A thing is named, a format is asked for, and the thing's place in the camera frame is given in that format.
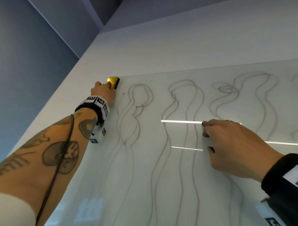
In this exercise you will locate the yellow and black board eraser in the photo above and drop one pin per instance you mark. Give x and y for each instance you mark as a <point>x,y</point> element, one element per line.
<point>113,81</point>

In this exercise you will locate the person's left hand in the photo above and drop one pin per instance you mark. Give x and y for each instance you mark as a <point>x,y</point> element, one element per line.
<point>104,93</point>

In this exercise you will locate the left wrist camera with markers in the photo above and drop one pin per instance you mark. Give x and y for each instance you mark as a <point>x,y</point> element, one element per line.
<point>99,104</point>

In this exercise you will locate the person's right thumb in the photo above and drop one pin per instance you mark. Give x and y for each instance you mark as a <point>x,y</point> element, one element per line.
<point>213,156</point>

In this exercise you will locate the right wrist camera with markers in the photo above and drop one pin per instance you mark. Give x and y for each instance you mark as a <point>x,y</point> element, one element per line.
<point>282,184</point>

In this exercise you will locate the person's right hand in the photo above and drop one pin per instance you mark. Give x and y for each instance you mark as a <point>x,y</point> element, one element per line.
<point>239,149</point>

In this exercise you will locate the white sleeve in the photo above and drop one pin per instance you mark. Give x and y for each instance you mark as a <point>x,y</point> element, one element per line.
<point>14,211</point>

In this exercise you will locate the wrist camera with markers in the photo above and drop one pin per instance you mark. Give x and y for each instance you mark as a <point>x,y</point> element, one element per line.
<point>282,184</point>
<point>99,104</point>

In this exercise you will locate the person's left fingers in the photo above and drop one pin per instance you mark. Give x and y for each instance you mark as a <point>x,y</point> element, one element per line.
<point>100,84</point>

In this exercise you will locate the person's left forearm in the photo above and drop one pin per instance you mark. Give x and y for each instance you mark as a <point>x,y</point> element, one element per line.
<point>46,158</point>

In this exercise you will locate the glass board with drawn lines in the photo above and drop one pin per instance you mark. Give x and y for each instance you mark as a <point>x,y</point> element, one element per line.
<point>163,174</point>

